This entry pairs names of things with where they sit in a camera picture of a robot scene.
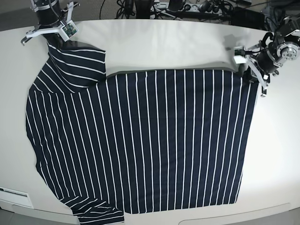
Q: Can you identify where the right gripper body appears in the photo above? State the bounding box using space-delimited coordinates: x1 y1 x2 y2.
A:
36 9 62 35

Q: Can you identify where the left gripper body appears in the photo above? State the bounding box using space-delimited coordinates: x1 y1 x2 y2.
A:
256 51 278 74

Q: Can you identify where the navy white striped T-shirt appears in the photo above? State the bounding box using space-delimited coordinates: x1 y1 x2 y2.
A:
26 45 258 225

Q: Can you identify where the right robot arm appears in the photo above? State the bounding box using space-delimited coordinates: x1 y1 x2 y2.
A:
31 0 62 32

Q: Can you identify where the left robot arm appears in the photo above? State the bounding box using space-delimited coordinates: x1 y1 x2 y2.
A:
256 15 300 74

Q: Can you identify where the black box on floor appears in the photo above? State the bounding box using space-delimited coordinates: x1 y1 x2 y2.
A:
230 7 265 30

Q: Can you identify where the white power strip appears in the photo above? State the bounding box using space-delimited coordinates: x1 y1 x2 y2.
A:
183 1 220 14

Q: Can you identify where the white label on table edge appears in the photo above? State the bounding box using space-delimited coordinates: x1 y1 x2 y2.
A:
0 187 34 209

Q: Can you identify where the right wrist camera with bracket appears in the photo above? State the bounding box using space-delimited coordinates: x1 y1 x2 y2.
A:
21 1 80 45

